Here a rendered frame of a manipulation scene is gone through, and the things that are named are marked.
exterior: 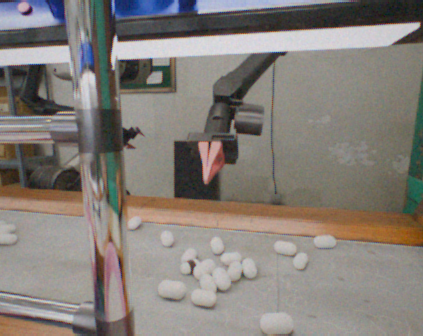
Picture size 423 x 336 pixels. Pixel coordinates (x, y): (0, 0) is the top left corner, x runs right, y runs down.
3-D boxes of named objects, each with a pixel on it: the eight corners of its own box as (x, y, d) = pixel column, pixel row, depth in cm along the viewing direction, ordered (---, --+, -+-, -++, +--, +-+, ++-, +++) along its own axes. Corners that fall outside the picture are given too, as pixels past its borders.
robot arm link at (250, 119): (217, 107, 70) (218, 79, 63) (261, 111, 68) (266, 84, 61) (210, 140, 63) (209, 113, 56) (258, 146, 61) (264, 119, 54)
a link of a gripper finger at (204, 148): (229, 172, 46) (235, 135, 51) (190, 170, 47) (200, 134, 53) (232, 194, 51) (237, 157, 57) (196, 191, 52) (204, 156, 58)
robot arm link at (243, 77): (279, 42, 89) (286, 8, 80) (295, 47, 87) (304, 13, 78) (208, 116, 68) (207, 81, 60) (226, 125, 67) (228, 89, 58)
